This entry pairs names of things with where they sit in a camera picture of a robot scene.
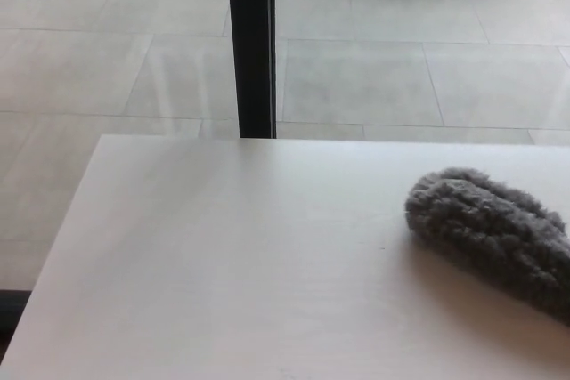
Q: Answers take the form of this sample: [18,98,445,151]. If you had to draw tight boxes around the grey fluffy microfibre duster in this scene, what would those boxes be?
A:
[403,166,570,327]

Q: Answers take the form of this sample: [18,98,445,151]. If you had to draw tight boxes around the black window frame post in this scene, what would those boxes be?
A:
[225,0,278,140]

